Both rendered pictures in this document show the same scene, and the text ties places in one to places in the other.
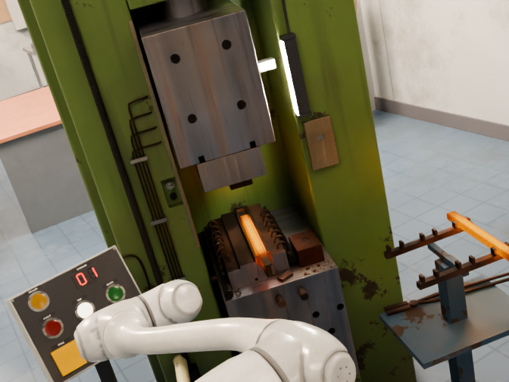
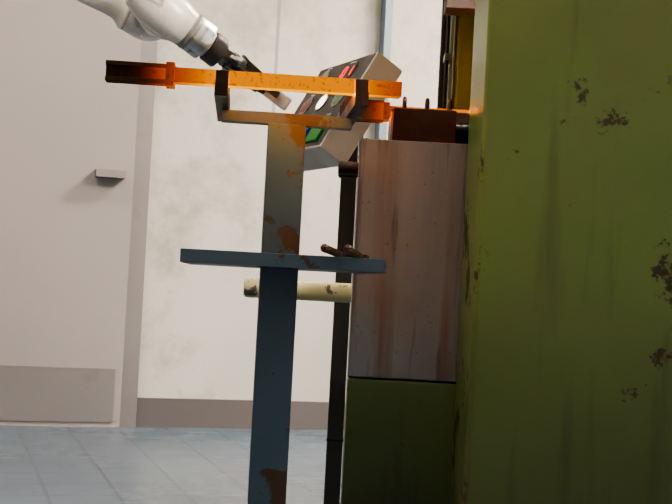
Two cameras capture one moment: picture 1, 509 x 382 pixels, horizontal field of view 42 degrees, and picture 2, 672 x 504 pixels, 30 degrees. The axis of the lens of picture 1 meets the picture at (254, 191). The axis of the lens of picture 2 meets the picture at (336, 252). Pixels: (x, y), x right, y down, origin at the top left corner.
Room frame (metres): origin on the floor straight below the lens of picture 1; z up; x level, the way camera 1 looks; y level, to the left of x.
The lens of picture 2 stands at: (2.08, -2.53, 0.64)
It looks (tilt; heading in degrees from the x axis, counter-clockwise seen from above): 1 degrees up; 96
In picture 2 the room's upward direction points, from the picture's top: 3 degrees clockwise
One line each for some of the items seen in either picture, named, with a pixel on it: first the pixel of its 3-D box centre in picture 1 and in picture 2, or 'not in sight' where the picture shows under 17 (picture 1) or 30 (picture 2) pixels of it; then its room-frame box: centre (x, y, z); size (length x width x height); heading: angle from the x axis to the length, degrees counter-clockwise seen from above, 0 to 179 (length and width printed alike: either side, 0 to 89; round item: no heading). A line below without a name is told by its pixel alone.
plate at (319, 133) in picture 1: (320, 142); not in sight; (2.05, -0.25, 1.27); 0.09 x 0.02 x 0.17; 96
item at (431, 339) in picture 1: (454, 318); (279, 262); (1.76, -0.53, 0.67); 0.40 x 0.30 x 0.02; 101
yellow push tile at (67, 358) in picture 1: (68, 358); not in sight; (1.58, 0.62, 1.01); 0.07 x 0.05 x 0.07; 121
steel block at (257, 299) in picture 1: (276, 297); (492, 266); (2.11, 0.02, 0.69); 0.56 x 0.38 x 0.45; 6
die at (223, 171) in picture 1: (221, 148); not in sight; (2.09, 0.07, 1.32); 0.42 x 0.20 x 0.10; 6
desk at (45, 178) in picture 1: (46, 151); not in sight; (5.80, 1.72, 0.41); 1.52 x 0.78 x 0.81; 18
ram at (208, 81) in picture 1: (215, 73); not in sight; (2.10, 0.03, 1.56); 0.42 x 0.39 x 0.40; 6
